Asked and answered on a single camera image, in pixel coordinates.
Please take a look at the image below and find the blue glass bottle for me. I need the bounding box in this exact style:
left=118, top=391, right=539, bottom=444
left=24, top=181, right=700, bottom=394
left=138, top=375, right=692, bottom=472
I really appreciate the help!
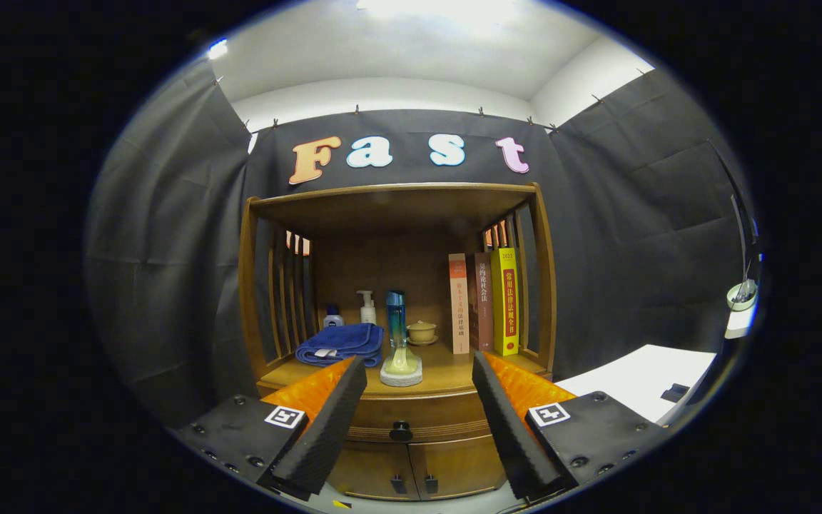
left=385, top=290, right=407, bottom=349

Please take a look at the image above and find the wooden cabinet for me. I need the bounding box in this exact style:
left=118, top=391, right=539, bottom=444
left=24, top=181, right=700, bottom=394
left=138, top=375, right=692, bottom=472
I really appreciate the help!
left=238, top=182, right=558, bottom=500

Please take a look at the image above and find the beige orange book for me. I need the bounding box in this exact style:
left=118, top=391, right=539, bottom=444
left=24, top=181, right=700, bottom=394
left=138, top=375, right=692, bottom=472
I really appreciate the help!
left=448, top=253, right=470, bottom=356

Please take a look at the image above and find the white side table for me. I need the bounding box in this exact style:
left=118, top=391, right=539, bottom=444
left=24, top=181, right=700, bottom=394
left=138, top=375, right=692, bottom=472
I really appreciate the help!
left=554, top=344, right=717, bottom=423

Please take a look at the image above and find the white side shelf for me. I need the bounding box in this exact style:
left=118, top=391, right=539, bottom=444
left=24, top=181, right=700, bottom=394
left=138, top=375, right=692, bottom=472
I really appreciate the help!
left=725, top=308, right=756, bottom=339

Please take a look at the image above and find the wooden cabinet door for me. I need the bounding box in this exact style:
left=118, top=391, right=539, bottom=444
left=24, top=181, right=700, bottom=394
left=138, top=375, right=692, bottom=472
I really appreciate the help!
left=407, top=435, right=508, bottom=498
left=329, top=441, right=419, bottom=500

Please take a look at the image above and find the wooden drawer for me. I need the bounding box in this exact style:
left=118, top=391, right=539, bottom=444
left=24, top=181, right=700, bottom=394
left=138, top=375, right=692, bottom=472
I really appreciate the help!
left=258, top=371, right=554, bottom=443

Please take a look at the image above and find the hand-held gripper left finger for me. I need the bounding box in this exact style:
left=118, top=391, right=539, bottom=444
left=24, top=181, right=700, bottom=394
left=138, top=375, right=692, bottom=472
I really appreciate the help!
left=176, top=355, right=367, bottom=500

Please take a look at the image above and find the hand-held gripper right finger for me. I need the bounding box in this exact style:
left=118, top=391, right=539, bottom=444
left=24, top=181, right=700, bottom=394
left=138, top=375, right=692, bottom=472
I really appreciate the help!
left=472, top=350, right=669, bottom=500

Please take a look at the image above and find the blue folded towel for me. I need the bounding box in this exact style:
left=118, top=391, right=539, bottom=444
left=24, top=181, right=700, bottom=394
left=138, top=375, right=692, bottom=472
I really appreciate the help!
left=294, top=323, right=385, bottom=368

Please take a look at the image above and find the pale green scrubbing brush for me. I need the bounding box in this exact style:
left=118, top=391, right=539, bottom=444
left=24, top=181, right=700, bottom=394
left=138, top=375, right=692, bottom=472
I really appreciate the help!
left=380, top=337, right=424, bottom=388

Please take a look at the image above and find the wooden countertop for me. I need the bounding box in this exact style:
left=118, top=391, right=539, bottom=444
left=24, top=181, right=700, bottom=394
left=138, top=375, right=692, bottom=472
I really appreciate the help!
left=260, top=341, right=551, bottom=398

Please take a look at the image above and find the brown book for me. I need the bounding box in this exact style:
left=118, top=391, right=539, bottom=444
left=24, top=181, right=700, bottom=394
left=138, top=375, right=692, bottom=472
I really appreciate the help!
left=468, top=252, right=495, bottom=352

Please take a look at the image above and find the beige lidded teacup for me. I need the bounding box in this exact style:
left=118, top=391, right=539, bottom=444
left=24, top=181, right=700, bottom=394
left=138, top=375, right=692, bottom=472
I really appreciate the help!
left=407, top=321, right=440, bottom=347

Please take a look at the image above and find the yellow book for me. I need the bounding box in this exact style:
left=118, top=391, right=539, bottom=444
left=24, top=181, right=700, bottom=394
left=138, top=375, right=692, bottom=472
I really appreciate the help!
left=489, top=247, right=520, bottom=357

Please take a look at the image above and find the white round container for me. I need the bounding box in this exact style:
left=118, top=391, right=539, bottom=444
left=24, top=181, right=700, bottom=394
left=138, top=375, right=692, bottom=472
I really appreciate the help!
left=726, top=280, right=759, bottom=312

